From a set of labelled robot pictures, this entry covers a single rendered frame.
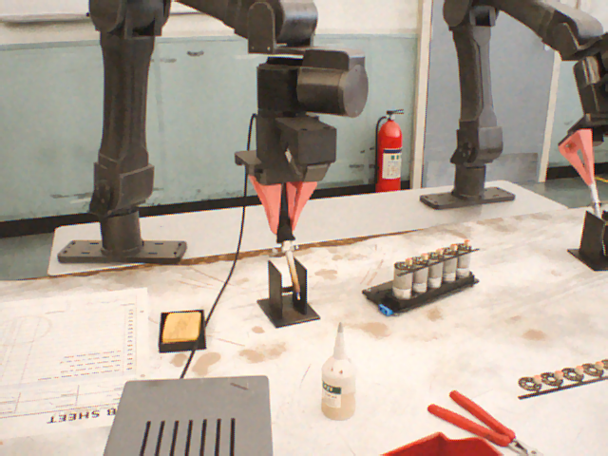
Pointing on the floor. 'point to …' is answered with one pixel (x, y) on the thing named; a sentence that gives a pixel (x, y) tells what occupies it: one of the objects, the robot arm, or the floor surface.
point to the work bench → (384, 337)
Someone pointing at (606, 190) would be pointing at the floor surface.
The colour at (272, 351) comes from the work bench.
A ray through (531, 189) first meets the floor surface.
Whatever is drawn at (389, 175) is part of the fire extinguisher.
